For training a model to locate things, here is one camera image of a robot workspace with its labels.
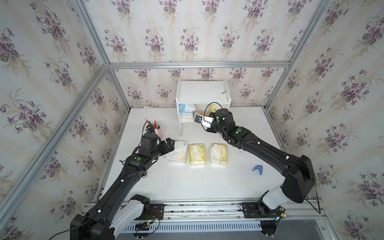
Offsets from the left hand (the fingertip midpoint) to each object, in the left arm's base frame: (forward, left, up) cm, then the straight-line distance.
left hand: (169, 144), depth 79 cm
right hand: (+13, -21, +11) cm, 27 cm away
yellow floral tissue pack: (0, -16, -12) cm, 20 cm away
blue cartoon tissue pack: (+23, -8, +5) cm, 25 cm away
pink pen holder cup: (+15, +10, -6) cm, 19 cm away
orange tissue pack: (+7, -19, +17) cm, 27 cm away
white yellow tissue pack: (+1, -29, -12) cm, 31 cm away
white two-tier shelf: (+25, -17, +17) cm, 35 cm away
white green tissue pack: (0, -4, -12) cm, 13 cm away
